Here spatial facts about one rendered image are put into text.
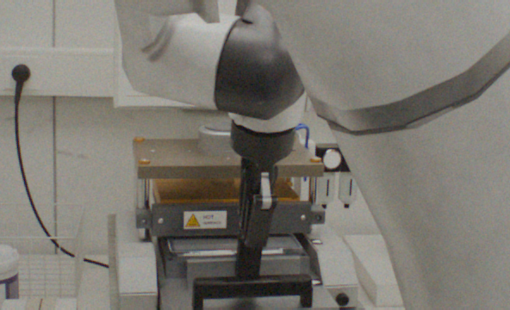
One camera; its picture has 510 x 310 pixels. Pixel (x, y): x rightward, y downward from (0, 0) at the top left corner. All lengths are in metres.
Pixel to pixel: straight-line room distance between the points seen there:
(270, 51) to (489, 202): 0.41
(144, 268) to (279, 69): 0.43
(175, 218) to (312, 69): 0.79
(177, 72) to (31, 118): 1.03
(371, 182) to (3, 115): 1.46
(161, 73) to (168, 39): 0.03
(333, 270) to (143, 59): 0.48
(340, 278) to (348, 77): 0.79
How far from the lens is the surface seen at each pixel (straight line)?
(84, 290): 1.63
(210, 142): 1.18
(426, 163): 0.35
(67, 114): 1.76
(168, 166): 1.12
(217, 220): 1.14
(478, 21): 0.34
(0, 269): 1.40
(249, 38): 0.75
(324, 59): 0.34
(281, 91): 0.75
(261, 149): 0.89
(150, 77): 0.78
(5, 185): 1.82
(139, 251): 1.11
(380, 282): 1.60
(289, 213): 1.16
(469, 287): 0.39
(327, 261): 1.13
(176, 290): 1.06
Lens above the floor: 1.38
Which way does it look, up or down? 10 degrees down
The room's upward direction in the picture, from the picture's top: 2 degrees clockwise
